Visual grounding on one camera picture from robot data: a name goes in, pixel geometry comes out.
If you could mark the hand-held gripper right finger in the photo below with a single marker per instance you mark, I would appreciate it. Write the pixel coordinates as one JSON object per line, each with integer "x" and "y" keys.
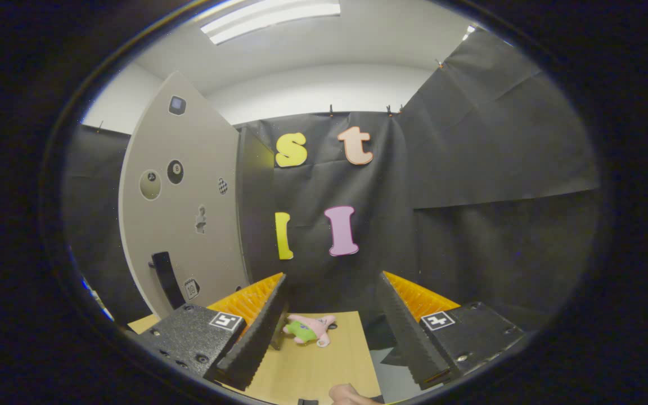
{"x": 408, "y": 332}

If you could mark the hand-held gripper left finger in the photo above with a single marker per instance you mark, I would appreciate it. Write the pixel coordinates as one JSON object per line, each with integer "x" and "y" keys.
{"x": 259, "y": 332}

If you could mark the grey shoe cabinet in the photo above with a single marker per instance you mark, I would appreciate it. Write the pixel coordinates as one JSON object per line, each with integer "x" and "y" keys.
{"x": 256, "y": 214}

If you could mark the light grey shoe cabinet door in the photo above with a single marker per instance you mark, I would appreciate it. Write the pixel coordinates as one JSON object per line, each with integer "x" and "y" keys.
{"x": 189, "y": 169}

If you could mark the pink green plush toy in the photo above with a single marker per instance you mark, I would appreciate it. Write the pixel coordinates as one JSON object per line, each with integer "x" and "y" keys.
{"x": 308, "y": 329}

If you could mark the black backdrop cloth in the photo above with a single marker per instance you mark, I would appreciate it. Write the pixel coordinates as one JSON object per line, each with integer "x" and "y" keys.
{"x": 470, "y": 169}

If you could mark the small ceiling light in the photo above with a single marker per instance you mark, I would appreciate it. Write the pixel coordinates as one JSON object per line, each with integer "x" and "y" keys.
{"x": 468, "y": 32}

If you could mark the long ceiling light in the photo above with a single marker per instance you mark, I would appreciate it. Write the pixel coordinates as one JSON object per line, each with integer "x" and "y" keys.
{"x": 270, "y": 19}

